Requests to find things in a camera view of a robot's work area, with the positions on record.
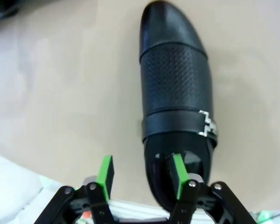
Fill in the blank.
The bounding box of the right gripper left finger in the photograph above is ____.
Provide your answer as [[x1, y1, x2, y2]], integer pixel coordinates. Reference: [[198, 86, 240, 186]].
[[35, 155, 119, 224]]

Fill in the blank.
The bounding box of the black leather buckle shoe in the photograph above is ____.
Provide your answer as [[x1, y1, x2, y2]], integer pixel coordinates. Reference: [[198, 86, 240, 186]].
[[139, 0, 219, 214]]

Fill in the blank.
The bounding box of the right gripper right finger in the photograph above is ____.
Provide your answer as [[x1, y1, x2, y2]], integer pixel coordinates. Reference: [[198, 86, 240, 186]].
[[168, 153, 258, 224]]

